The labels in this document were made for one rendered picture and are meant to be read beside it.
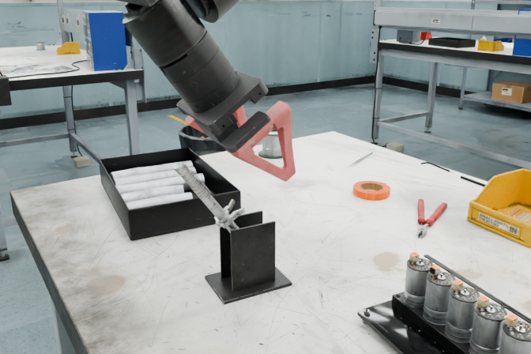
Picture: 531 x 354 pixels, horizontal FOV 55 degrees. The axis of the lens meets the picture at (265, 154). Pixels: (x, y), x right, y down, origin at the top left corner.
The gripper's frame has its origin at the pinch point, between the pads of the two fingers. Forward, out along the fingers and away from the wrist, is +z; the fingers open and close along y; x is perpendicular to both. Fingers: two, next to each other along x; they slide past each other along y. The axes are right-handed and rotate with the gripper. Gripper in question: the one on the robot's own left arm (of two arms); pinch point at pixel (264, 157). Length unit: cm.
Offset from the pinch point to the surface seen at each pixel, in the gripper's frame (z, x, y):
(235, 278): 7.7, 10.8, -1.8
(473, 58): 141, -165, 164
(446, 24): 124, -171, 182
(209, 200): -1.1, 7.4, -0.6
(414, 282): 13.0, -1.6, -14.4
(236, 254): 5.5, 9.0, -1.8
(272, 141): 21.6, -10.9, 39.5
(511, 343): 12.2, -1.9, -25.2
